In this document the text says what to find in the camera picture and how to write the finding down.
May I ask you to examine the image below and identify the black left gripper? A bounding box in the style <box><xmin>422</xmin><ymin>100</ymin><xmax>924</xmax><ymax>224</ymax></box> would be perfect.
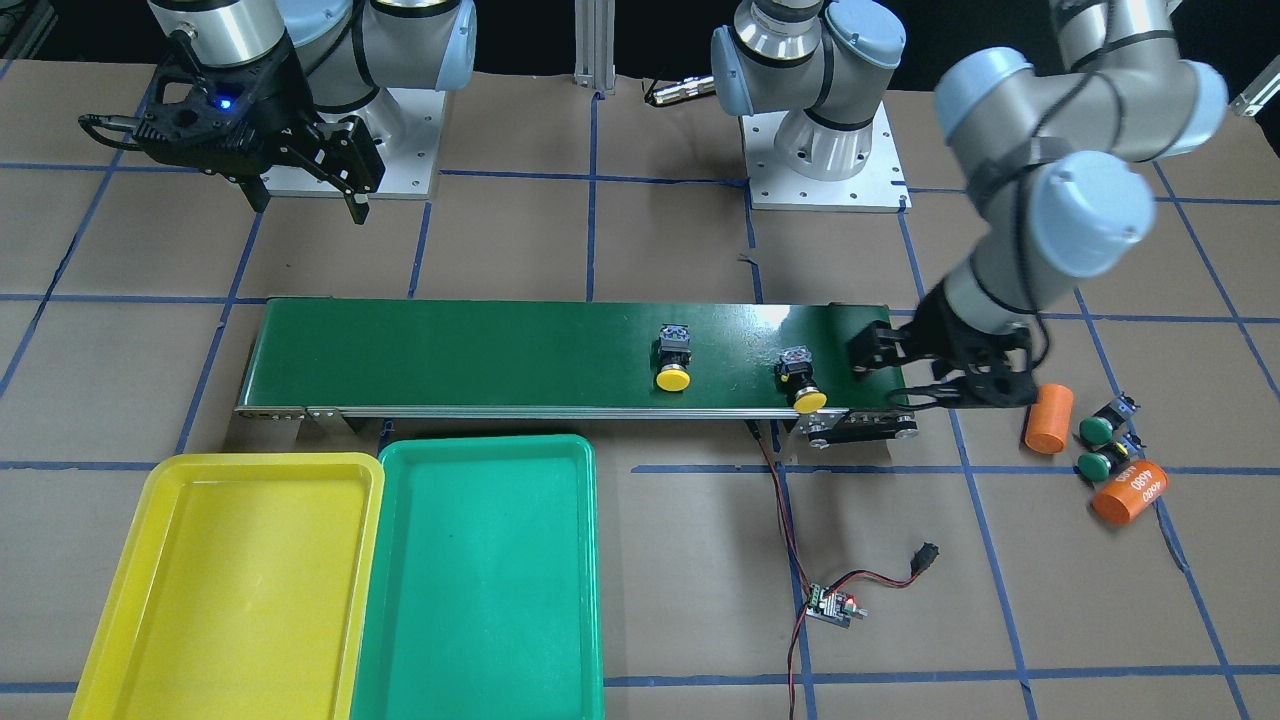
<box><xmin>846</xmin><ymin>290</ymin><xmax>1038</xmax><ymax>411</ymax></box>

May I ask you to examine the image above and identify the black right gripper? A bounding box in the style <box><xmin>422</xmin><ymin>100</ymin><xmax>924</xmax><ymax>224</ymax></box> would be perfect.
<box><xmin>78</xmin><ymin>35</ymin><xmax>384</xmax><ymax>225</ymax></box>

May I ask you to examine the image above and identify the yellow push button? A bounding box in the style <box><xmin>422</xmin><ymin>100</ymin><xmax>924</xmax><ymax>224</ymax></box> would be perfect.
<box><xmin>655</xmin><ymin>324</ymin><xmax>692</xmax><ymax>393</ymax></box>
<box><xmin>774</xmin><ymin>345</ymin><xmax>828</xmax><ymax>415</ymax></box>

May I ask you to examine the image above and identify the plain orange cylinder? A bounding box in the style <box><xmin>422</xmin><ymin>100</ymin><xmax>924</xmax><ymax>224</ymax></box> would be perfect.
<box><xmin>1023</xmin><ymin>383</ymin><xmax>1075</xmax><ymax>455</ymax></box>

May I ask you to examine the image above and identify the green push button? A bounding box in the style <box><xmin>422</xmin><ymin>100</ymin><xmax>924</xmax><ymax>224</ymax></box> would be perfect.
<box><xmin>1075</xmin><ymin>436</ymin><xmax>1146</xmax><ymax>484</ymax></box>
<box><xmin>1076</xmin><ymin>395</ymin><xmax>1140</xmax><ymax>447</ymax></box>

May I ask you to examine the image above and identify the orange cylinder with 4680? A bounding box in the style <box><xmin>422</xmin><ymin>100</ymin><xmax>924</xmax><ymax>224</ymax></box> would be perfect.
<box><xmin>1091</xmin><ymin>459</ymin><xmax>1170</xmax><ymax>527</ymax></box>

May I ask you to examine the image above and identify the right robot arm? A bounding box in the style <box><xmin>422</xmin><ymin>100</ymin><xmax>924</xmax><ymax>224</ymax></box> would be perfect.
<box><xmin>79</xmin><ymin>1</ymin><xmax>477</xmax><ymax>224</ymax></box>

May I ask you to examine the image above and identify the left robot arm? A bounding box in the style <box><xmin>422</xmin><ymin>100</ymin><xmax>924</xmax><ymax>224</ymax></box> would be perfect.
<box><xmin>710</xmin><ymin>1</ymin><xmax>1228</xmax><ymax>407</ymax></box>

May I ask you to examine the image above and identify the green conveyor belt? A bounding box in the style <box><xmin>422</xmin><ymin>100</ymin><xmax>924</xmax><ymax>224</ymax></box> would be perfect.
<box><xmin>236</xmin><ymin>297</ymin><xmax>918</xmax><ymax>448</ymax></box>

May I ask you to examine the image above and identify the small controller circuit board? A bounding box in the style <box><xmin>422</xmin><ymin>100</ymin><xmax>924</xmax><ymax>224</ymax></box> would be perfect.
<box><xmin>804</xmin><ymin>584</ymin><xmax>868</xmax><ymax>629</ymax></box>

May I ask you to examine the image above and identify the yellow plastic tray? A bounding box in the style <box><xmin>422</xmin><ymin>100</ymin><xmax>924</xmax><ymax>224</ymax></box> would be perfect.
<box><xmin>70</xmin><ymin>452</ymin><xmax>384</xmax><ymax>719</ymax></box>

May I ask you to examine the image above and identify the green plastic tray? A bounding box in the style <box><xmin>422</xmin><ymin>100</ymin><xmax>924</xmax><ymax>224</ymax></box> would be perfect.
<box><xmin>349</xmin><ymin>434</ymin><xmax>605</xmax><ymax>719</ymax></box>

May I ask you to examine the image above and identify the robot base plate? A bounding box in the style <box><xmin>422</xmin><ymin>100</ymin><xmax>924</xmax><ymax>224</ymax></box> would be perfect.
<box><xmin>316</xmin><ymin>88</ymin><xmax>451</xmax><ymax>201</ymax></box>
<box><xmin>739</xmin><ymin>104</ymin><xmax>913</xmax><ymax>213</ymax></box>

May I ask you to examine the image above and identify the aluminium frame post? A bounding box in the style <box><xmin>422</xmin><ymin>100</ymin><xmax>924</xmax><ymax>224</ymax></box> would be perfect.
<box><xmin>573</xmin><ymin>0</ymin><xmax>616</xmax><ymax>95</ymax></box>

